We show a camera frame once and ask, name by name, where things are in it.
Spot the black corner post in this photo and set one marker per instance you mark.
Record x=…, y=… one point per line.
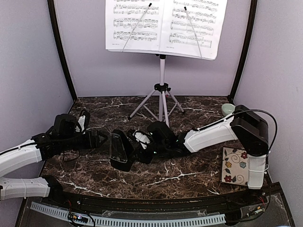
x=60, y=50
x=245, y=50

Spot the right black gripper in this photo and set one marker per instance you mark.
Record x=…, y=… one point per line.
x=144, y=159

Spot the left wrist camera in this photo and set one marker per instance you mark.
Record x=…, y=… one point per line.
x=83, y=121

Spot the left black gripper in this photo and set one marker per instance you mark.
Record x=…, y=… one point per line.
x=95, y=143

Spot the right black corner post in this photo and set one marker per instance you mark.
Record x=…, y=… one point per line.
x=245, y=50

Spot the floral square coaster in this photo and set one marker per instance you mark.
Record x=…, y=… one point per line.
x=234, y=166

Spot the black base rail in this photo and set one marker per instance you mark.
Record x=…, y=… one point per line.
x=223, y=203

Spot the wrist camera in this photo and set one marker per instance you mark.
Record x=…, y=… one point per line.
x=83, y=121
x=140, y=137

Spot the white music stand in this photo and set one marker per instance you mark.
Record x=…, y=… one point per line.
x=162, y=87

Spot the sheet music page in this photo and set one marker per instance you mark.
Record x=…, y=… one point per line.
x=133, y=25
x=192, y=28

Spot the grey cable duct strip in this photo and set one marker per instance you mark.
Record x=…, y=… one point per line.
x=130, y=219

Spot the left black corner post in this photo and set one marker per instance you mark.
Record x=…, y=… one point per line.
x=60, y=50

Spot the pale green bowl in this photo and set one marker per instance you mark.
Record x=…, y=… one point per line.
x=227, y=109

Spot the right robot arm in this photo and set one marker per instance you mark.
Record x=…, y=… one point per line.
x=243, y=124

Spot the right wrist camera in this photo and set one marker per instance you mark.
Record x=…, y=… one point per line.
x=140, y=137

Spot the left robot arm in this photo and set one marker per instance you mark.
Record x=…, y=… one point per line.
x=37, y=149

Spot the black metronome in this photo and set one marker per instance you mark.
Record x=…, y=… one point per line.
x=120, y=151

